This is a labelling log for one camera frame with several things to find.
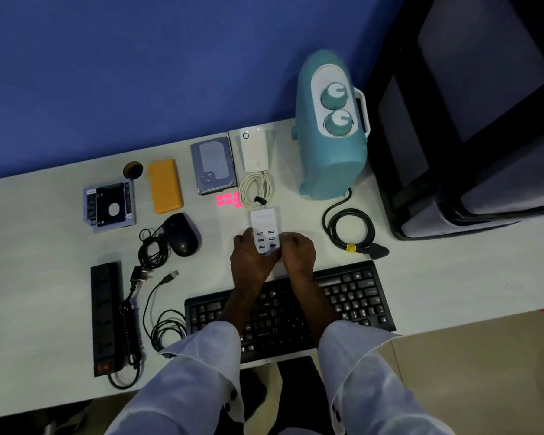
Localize person's left hand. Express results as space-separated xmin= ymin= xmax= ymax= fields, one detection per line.
xmin=230 ymin=228 xmax=280 ymax=288

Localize person's right hand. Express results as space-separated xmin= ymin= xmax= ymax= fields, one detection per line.
xmin=279 ymin=231 xmax=317 ymax=288

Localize white multi-port USB charger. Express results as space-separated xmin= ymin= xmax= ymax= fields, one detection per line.
xmin=249 ymin=208 xmax=284 ymax=269

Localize person's left forearm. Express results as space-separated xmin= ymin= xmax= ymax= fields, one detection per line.
xmin=103 ymin=280 xmax=273 ymax=435

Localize person's right forearm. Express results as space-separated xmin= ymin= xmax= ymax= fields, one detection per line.
xmin=288 ymin=278 xmax=457 ymax=435

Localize black computer mouse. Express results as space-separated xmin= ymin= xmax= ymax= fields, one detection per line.
xmin=162 ymin=212 xmax=199 ymax=258

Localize silver hard disk drive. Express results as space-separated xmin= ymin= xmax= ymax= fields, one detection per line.
xmin=190 ymin=136 xmax=238 ymax=196

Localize black keyboard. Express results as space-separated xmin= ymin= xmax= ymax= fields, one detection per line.
xmin=184 ymin=260 xmax=397 ymax=364

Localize orange power bank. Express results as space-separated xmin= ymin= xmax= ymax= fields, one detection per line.
xmin=147 ymin=159 xmax=185 ymax=215

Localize teal appliance with two knobs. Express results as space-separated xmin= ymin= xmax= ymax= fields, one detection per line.
xmin=292 ymin=49 xmax=373 ymax=201

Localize silver drive caddy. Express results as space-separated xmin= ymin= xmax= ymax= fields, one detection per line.
xmin=83 ymin=179 xmax=137 ymax=234

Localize person's dark trousers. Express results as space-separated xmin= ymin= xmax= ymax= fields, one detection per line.
xmin=239 ymin=355 xmax=345 ymax=435

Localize black power strip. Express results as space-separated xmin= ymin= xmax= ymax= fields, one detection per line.
xmin=90 ymin=261 xmax=124 ymax=378

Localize white coiled cable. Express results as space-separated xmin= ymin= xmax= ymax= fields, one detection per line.
xmin=238 ymin=171 xmax=275 ymax=209

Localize black power cable yellow tie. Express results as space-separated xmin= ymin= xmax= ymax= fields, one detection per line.
xmin=322 ymin=188 xmax=390 ymax=261

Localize black mouse cable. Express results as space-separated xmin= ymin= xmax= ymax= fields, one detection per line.
xmin=138 ymin=227 xmax=171 ymax=270

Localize black USB cable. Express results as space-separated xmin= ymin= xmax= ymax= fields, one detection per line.
xmin=142 ymin=270 xmax=189 ymax=352

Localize black power strip cable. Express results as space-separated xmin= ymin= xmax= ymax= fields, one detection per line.
xmin=106 ymin=266 xmax=146 ymax=390

